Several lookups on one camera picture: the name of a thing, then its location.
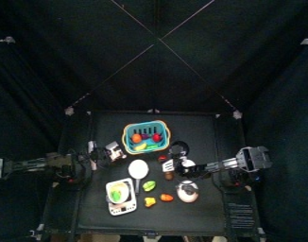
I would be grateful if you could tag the cream bowl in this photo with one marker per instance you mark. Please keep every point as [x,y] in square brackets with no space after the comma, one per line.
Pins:
[122,188]

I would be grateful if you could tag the white text label sticker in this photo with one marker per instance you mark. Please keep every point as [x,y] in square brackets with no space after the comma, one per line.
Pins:
[240,216]

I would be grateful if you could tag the silver toy cleaver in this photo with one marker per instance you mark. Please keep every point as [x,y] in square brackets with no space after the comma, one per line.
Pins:
[114,150]

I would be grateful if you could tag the small brown toy food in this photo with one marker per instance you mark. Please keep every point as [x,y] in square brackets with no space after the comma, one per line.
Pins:
[169,176]

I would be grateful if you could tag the purple toy fruit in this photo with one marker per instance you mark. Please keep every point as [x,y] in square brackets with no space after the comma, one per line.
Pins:
[145,136]

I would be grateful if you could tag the white round plate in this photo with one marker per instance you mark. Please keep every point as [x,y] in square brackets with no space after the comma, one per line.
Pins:
[188,163]

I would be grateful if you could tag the yellow toy banana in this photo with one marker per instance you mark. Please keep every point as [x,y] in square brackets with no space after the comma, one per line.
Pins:
[140,146]

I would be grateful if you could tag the red toy fruit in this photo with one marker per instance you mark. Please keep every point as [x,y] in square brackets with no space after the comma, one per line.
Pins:
[156,137]

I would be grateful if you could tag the orange toy fruit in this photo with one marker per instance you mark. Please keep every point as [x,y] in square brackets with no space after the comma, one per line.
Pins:
[136,138]

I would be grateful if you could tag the grey frame clamp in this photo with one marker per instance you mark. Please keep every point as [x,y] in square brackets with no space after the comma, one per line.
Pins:
[237,114]
[9,40]
[68,110]
[306,42]

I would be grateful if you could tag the white ladle spoon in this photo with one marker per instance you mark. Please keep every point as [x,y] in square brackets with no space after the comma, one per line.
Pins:
[137,169]

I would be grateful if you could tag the green toy leafy vegetable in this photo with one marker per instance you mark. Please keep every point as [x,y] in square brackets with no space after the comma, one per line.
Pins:
[114,195]

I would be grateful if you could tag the green toy vegetable piece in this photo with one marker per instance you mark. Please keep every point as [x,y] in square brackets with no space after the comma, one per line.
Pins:
[152,145]

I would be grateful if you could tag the small red toy tomato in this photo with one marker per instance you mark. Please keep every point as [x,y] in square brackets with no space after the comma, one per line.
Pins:
[161,158]

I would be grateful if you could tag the yellow toy pepper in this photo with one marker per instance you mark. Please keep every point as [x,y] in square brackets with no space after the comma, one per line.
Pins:
[149,201]

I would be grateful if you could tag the orange toy carrot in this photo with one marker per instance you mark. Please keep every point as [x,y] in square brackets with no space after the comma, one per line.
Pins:
[166,197]

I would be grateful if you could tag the black round toy pan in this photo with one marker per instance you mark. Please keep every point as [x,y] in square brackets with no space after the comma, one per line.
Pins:
[172,148]

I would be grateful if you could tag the white and brown toy pot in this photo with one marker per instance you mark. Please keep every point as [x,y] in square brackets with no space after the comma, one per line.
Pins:
[188,197]

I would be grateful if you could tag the blue basket with orange rim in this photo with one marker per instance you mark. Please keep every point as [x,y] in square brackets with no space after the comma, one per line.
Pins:
[129,145]

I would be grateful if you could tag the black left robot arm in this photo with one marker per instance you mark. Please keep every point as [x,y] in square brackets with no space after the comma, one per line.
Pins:
[29,164]

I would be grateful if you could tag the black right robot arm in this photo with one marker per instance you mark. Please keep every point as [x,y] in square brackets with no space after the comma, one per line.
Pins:
[225,164]

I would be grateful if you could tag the silver toy spatula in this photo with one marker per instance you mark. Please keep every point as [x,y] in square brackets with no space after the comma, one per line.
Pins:
[168,165]

